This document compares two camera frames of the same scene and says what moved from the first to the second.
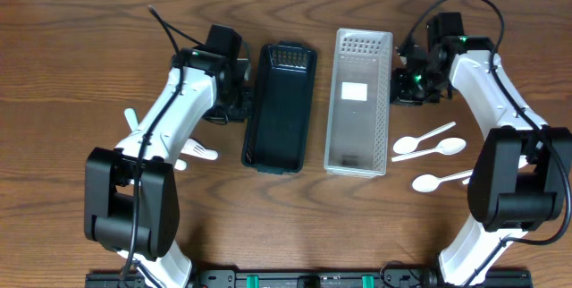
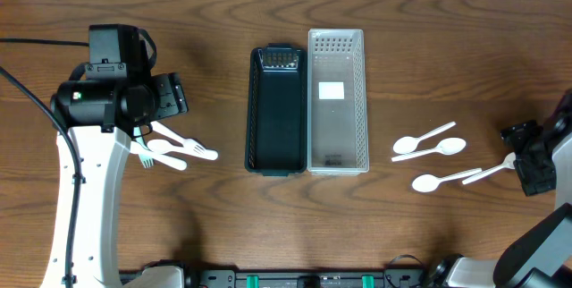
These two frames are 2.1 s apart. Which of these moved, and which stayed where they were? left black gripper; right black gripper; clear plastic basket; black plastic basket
Moved: clear plastic basket; right black gripper; left black gripper
Stayed: black plastic basket
